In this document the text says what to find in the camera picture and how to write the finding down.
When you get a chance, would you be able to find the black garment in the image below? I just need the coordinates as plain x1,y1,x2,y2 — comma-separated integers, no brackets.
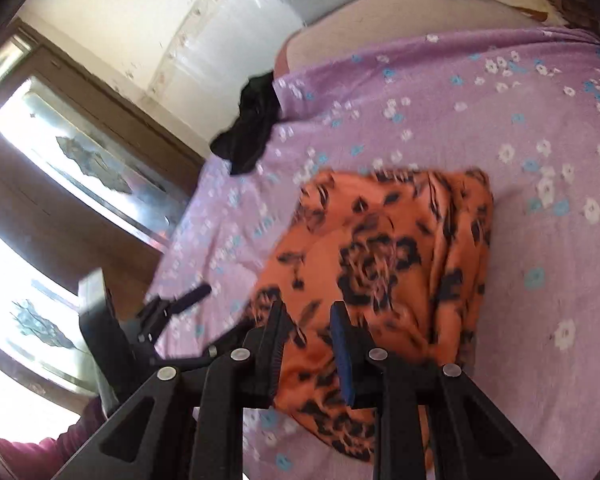
210,72,281,176

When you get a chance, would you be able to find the wooden stained glass door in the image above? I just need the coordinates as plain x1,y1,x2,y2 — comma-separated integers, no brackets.
0,20,206,411

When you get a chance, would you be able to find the person's left forearm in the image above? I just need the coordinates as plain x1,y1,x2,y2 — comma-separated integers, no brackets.
0,400,106,480

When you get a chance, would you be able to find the beige mattress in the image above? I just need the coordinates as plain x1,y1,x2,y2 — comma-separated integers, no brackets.
275,0,600,81

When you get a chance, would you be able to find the orange black floral dress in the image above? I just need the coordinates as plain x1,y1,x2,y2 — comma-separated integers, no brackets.
245,167,496,471

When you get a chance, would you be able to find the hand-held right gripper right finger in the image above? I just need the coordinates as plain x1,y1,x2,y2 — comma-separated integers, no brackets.
330,301,556,480

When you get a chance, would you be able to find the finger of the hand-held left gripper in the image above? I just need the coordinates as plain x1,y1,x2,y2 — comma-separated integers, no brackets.
139,284,212,333
149,344,221,367

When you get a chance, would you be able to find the purple floral bedsheet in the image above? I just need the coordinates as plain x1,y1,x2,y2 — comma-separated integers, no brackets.
147,27,600,480

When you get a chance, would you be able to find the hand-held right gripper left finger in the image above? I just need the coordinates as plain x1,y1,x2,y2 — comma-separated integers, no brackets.
50,301,295,480

